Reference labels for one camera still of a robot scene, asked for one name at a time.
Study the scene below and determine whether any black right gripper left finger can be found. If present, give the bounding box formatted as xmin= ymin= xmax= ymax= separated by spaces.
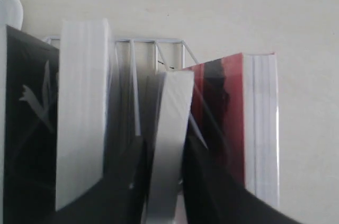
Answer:
xmin=42 ymin=138 xmax=149 ymax=224

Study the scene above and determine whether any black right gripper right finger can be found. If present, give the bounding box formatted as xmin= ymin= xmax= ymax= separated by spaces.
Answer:
xmin=182 ymin=126 xmax=297 ymax=223

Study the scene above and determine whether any blue moon cover book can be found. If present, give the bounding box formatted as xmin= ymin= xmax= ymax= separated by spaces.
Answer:
xmin=141 ymin=70 xmax=194 ymax=223

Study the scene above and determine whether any red cover book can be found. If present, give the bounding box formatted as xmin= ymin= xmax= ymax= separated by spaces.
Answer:
xmin=189 ymin=53 xmax=280 ymax=208

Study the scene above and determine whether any black spine book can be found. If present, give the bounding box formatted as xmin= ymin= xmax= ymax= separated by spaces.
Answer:
xmin=1 ymin=25 xmax=59 ymax=223

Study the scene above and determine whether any grey white spine book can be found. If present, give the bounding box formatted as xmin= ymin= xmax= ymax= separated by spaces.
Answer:
xmin=55 ymin=19 xmax=138 ymax=211

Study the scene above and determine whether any white plastic tray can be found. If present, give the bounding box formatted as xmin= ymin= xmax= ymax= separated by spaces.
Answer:
xmin=1 ymin=0 xmax=23 ymax=30

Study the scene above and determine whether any white wire book rack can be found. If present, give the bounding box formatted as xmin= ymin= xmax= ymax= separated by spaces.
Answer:
xmin=42 ymin=35 xmax=209 ymax=150

